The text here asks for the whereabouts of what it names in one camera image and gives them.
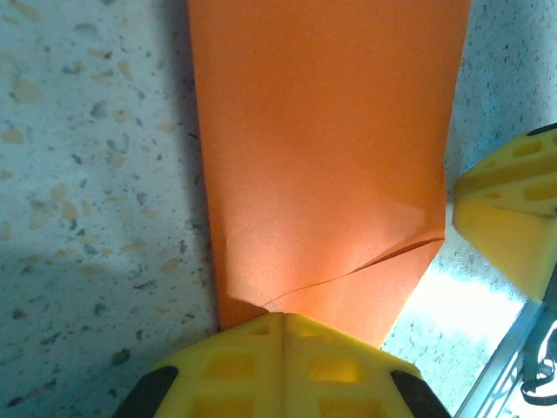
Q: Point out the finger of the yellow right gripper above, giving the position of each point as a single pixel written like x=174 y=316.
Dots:
x=518 y=174
x=513 y=244

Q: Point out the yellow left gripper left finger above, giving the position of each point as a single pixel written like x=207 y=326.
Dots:
x=226 y=383

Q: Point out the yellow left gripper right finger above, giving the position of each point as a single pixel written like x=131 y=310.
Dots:
x=348 y=383

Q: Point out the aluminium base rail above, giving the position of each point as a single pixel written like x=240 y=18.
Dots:
x=500 y=383

